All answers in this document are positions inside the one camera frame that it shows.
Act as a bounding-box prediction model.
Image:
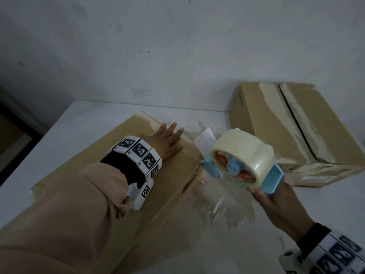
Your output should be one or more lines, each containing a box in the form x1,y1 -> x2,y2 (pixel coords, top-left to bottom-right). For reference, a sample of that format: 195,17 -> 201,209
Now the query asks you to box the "person's right hand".
247,181 -> 316,243

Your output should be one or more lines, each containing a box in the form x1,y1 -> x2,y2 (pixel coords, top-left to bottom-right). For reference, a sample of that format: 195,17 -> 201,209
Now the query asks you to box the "blue tape dispenser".
200,155 -> 284,195

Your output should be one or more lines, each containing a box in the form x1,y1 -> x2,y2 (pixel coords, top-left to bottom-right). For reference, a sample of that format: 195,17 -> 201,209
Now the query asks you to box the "dark door frame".
0,85 -> 44,186

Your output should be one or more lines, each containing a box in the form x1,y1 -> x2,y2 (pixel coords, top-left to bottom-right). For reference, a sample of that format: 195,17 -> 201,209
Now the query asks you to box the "torn tape scrap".
208,197 -> 226,220

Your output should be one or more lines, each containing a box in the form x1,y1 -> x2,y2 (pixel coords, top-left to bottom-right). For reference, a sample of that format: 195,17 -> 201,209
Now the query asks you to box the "white marker wrist tracker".
106,136 -> 163,211
278,229 -> 365,274

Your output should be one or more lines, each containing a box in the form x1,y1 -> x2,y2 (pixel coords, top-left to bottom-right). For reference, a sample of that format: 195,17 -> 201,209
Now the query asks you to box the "white paper strip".
194,127 -> 221,155

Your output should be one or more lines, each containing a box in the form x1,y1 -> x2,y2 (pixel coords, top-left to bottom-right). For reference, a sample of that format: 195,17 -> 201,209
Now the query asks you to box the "person's left hand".
142,122 -> 185,161

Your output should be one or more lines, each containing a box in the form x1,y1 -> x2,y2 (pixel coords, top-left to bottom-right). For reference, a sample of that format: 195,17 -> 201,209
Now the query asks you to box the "person's left forearm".
0,152 -> 146,274

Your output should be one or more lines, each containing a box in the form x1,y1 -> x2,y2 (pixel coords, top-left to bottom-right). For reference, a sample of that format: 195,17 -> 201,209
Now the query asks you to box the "person's right forearm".
296,222 -> 365,274

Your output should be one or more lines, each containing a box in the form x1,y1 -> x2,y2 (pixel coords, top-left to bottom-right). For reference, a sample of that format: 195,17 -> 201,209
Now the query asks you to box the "clear packing tape roll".
210,128 -> 276,189

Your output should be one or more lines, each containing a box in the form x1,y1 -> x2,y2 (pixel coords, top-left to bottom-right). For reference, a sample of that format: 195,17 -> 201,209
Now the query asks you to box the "taped brown cardboard box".
229,82 -> 365,187

